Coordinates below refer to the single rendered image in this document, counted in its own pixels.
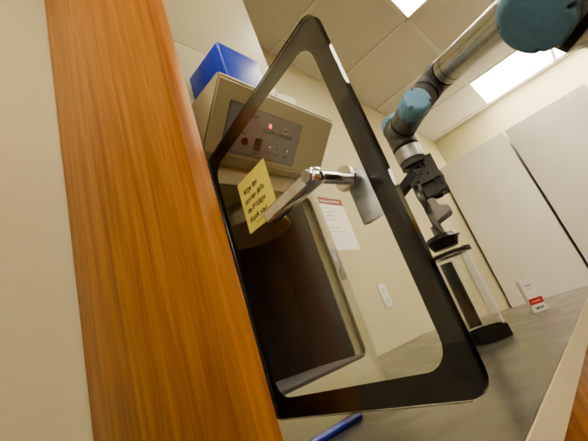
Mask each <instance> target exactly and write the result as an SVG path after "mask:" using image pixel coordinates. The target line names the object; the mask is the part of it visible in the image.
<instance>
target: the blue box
mask: <svg viewBox="0 0 588 441"><path fill-rule="evenodd" d="M217 72H221V73H223V74H226V75H229V76H231V77H233V78H236V79H237V80H239V81H243V82H245V83H248V84H249V85H252V86H254V87H257V85H258V83H259V82H260V80H261V79H262V77H263V75H262V71H261V69H260V67H259V65H258V62H257V61H255V60H253V59H251V58H249V57H247V56H245V55H243V54H241V53H239V52H237V51H235V50H233V49H231V48H229V47H227V46H225V45H223V44H221V43H219V42H216V43H215V44H214V45H213V47H212V49H211V50H210V51H209V53H208V54H207V56H206V57H205V58H204V59H203V60H202V62H201V63H200V65H199V66H198V68H197V69H196V71H195V72H194V73H193V75H192V76H191V78H190V82H191V86H192V91H193V94H194V98H195V100H196V99H197V97H198V96H199V95H200V93H201V92H202V91H203V89H204V88H205V87H206V85H207V84H208V82H209V81H210V80H211V79H212V78H213V77H214V75H215V74H216V73H217Z"/></svg>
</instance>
